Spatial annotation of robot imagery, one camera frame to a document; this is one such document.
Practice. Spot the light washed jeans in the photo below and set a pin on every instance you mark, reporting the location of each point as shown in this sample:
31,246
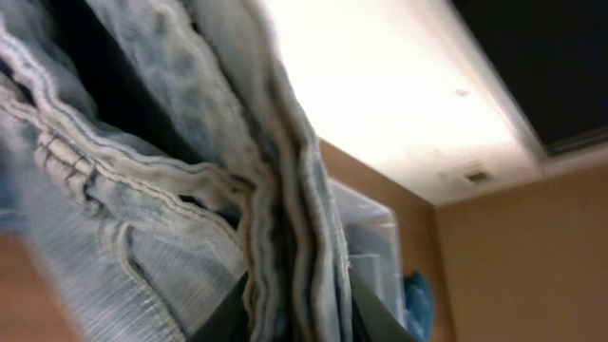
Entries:
161,163

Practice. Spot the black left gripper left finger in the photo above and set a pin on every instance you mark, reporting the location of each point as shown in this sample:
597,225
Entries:
229,321

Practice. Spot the teal blue taped sweater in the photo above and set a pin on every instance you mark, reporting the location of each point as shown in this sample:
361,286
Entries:
420,309

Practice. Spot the clear plastic storage bin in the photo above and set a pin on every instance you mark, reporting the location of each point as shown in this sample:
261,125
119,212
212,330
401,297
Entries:
371,231

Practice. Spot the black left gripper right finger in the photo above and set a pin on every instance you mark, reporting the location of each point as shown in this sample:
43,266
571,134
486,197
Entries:
371,320

